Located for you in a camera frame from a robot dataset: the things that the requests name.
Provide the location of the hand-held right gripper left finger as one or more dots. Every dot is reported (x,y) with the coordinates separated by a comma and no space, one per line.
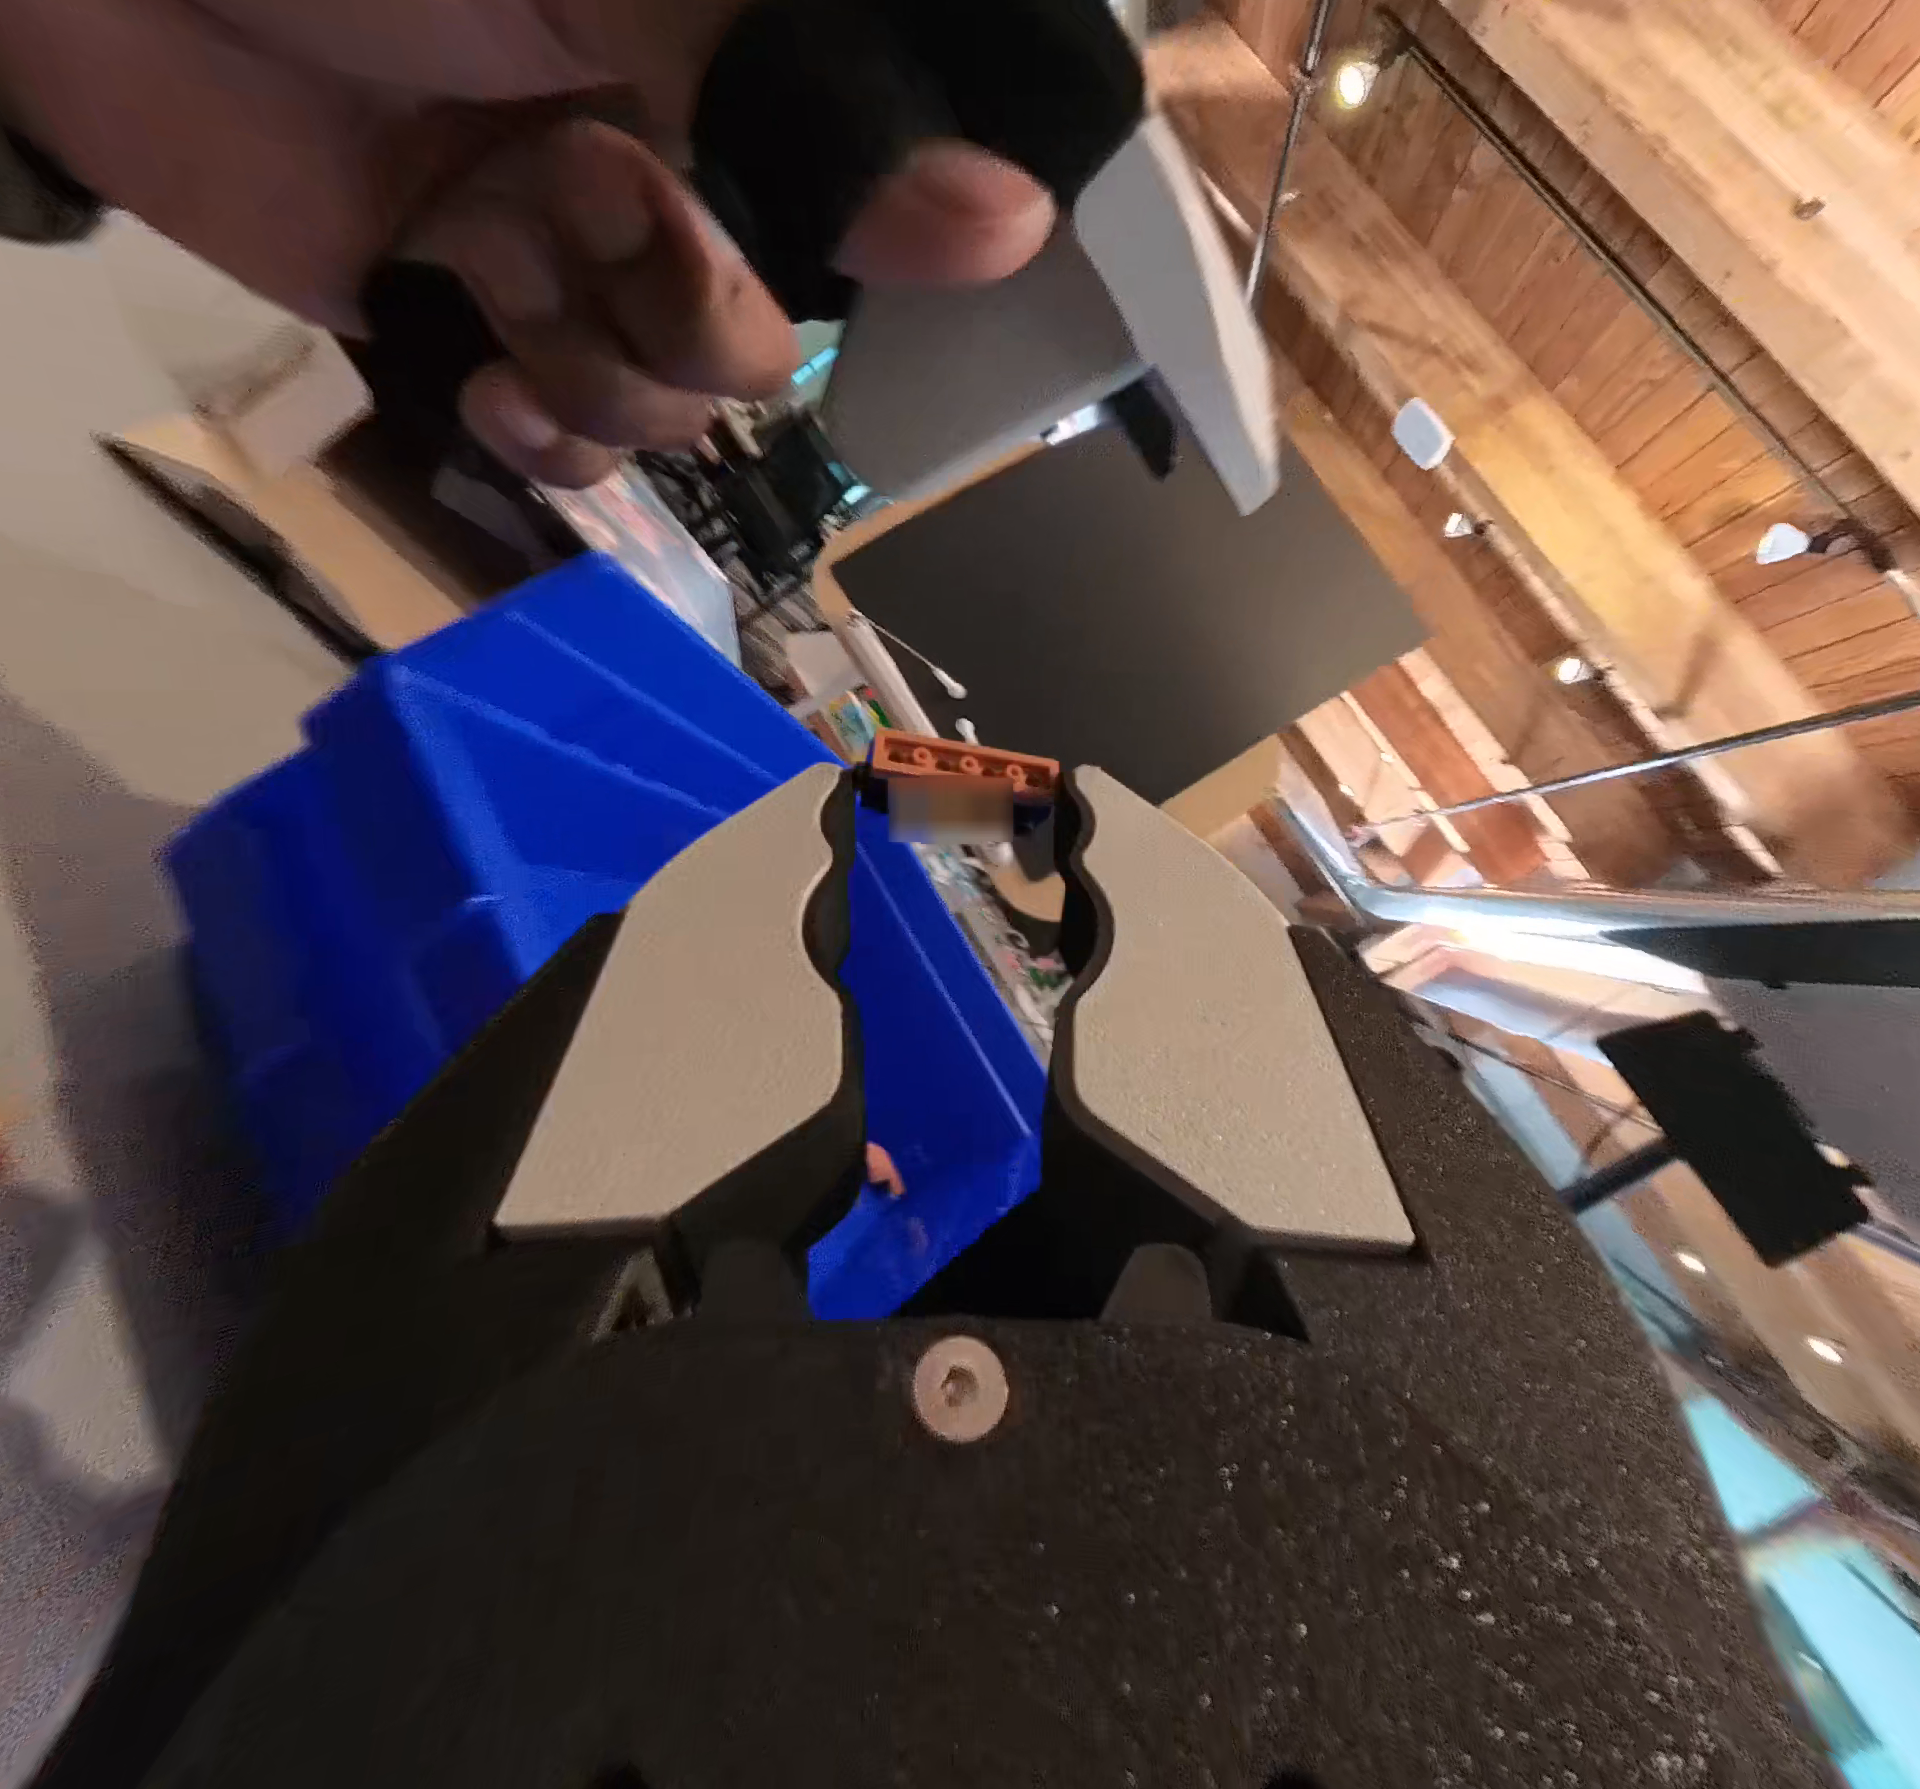
(691,1053)

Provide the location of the white ceiling device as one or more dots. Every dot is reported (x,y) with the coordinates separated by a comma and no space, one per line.
(1419,434)

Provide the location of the silver ventilation duct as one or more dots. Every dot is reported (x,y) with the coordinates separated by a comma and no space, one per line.
(1575,908)

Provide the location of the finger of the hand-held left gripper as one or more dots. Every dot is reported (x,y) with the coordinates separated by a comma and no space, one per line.
(1185,319)

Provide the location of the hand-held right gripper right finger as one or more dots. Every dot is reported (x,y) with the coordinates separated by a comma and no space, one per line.
(1216,1070)

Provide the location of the lit ceiling spotlight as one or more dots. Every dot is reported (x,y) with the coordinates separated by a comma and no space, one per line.
(1358,78)

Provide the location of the black light stand pole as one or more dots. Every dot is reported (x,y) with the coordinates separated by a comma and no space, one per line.
(1619,1178)

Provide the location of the person's left hand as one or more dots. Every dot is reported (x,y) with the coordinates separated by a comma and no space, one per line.
(600,274)

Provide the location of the brown curved toy brick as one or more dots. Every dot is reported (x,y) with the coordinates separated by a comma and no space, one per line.
(886,1169)

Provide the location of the blue plastic bin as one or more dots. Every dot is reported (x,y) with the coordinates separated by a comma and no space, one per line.
(449,799)

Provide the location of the black board with plywood rim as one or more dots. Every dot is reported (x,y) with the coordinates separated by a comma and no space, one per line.
(1125,619)

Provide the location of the studio light panel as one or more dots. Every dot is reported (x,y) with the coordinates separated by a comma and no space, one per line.
(1739,1130)

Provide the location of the brown studded toy plate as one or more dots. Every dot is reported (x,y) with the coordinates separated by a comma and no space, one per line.
(960,761)

